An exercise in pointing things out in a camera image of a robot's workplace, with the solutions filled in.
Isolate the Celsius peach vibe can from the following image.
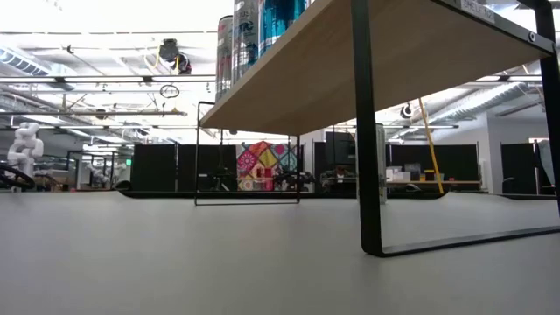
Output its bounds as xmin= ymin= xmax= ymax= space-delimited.
xmin=215 ymin=15 xmax=235 ymax=102

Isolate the Celsius arctic vibe can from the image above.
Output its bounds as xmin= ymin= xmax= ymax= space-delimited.
xmin=231 ymin=0 xmax=263 ymax=84

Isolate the blue silver Red Bull can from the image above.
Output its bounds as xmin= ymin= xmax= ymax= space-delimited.
xmin=258 ymin=0 xmax=307 ymax=58

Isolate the white shelf label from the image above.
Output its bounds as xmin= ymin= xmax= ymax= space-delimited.
xmin=461 ymin=0 xmax=497 ymax=24

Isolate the colourful patchwork panel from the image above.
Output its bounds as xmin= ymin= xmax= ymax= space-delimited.
xmin=235 ymin=140 xmax=298 ymax=193

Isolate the black cabinet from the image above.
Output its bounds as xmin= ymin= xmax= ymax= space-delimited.
xmin=324 ymin=130 xmax=358 ymax=193

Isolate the person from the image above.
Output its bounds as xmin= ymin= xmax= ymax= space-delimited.
xmin=319 ymin=164 xmax=356 ymax=193

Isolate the black partition panel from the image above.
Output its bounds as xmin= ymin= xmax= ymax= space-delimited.
xmin=130 ymin=143 xmax=179 ymax=193
xmin=177 ymin=143 xmax=238 ymax=193
xmin=500 ymin=142 xmax=556 ymax=196
xmin=387 ymin=143 xmax=480 ymax=183

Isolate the white box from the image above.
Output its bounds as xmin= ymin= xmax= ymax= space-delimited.
xmin=385 ymin=165 xmax=412 ymax=184

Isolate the wooden desk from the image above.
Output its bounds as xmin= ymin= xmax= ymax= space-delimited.
xmin=387 ymin=178 xmax=482 ymax=193

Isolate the black wheel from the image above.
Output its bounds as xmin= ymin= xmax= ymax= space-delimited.
xmin=0 ymin=162 xmax=37 ymax=192

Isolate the black aluminium table frame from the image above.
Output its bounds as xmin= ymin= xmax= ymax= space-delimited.
xmin=116 ymin=178 xmax=559 ymax=201

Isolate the wooden shelf with black frame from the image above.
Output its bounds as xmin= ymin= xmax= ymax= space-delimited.
xmin=194 ymin=0 xmax=560 ymax=259

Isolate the black wire ring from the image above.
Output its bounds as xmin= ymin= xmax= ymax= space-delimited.
xmin=158 ymin=83 xmax=181 ymax=99

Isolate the yellow extension cable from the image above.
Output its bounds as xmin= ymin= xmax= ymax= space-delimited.
xmin=417 ymin=96 xmax=445 ymax=195

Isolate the black overhead camera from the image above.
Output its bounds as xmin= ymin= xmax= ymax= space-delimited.
xmin=157 ymin=38 xmax=193 ymax=76

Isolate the silver ventilation duct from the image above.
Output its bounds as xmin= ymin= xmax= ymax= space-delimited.
xmin=454 ymin=80 xmax=543 ymax=122

